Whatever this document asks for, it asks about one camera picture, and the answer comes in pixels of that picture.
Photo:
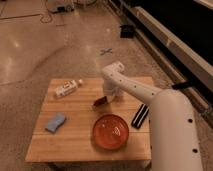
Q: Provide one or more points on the black and white striped object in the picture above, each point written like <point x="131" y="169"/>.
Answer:
<point x="140" y="116"/>

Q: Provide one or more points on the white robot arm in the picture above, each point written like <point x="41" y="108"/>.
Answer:
<point x="173" y="134"/>

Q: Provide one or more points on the white plastic bottle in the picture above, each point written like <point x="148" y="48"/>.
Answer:
<point x="68" y="88"/>

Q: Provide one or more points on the black box on floor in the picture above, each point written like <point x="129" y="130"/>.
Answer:
<point x="127" y="31"/>

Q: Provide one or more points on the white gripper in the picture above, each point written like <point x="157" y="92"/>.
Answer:
<point x="111" y="91"/>

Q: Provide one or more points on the orange bowl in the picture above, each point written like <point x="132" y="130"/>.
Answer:
<point x="110" y="132"/>

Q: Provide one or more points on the blue sponge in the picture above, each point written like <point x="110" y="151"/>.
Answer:
<point x="55" y="122"/>

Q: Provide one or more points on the wooden table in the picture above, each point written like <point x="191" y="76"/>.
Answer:
<point x="73" y="139"/>

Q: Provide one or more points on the black bracket on rail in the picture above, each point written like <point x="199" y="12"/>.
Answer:
<point x="182" y="85"/>

